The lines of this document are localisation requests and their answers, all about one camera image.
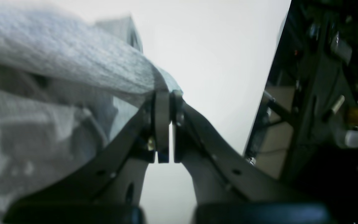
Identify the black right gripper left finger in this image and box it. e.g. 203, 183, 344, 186
3, 91, 171, 224

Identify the grey T-shirt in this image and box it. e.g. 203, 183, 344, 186
0, 0, 181, 224

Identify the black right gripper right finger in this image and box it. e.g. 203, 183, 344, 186
170, 91, 332, 224

